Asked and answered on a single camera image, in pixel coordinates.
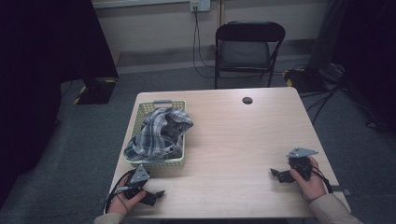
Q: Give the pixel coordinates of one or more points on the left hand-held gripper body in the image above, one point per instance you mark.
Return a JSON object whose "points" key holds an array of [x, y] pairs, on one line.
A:
{"points": [[138, 179]]}

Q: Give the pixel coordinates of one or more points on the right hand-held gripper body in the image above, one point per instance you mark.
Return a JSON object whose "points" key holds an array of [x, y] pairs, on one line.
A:
{"points": [[300, 163]]}

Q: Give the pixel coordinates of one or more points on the person's right hand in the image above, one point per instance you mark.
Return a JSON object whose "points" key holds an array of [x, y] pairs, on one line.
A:
{"points": [[311, 186]]}

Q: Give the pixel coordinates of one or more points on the black folding chair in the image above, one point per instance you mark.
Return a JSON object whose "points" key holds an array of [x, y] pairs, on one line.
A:
{"points": [[246, 53]]}

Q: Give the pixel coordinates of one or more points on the black curtain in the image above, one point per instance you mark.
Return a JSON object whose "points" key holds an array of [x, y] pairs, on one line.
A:
{"points": [[43, 77]]}

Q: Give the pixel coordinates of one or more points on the grey plaid shirt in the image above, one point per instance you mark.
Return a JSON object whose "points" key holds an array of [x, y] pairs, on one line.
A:
{"points": [[155, 137]]}

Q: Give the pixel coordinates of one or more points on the person's left hand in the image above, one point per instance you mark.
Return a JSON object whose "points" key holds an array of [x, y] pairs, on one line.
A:
{"points": [[122, 203]]}

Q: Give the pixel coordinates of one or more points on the black stand legs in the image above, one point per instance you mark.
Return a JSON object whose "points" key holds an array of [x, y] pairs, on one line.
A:
{"points": [[327, 96]]}

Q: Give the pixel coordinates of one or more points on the black yellow-striped floor box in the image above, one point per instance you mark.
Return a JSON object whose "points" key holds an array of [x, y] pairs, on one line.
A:
{"points": [[303, 79]]}

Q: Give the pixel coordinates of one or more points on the white wall socket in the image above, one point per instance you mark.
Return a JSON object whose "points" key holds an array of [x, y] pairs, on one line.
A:
{"points": [[200, 5]]}

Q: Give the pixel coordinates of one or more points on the pale green plastic basket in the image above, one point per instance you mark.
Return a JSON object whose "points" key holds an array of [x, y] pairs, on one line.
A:
{"points": [[146, 107]]}

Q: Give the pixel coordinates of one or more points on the light wooden table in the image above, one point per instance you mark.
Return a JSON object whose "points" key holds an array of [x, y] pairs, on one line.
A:
{"points": [[236, 140]]}

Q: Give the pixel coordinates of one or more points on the black yellow-striped stand base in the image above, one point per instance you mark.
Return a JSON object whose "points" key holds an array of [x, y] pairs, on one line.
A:
{"points": [[95, 90]]}

